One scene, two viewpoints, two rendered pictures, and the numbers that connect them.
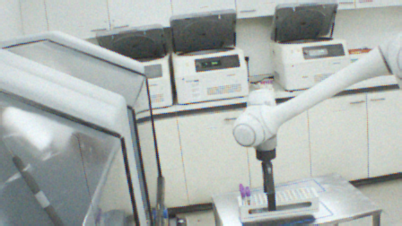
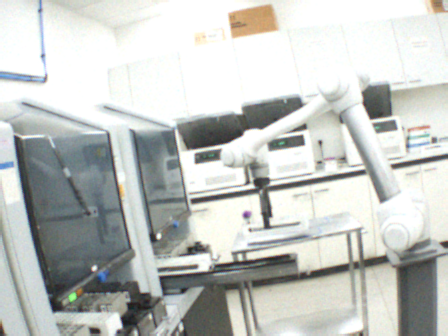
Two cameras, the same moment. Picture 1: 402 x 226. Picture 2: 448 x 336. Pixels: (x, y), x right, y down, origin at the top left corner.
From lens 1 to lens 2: 0.94 m
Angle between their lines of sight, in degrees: 18
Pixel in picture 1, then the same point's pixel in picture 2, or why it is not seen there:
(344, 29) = (405, 109)
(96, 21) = (176, 112)
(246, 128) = (227, 151)
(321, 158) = not seen: hidden behind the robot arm
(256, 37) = (327, 121)
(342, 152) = not seen: hidden behind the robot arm
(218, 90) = (286, 168)
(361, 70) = (317, 103)
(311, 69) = not seen: hidden behind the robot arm
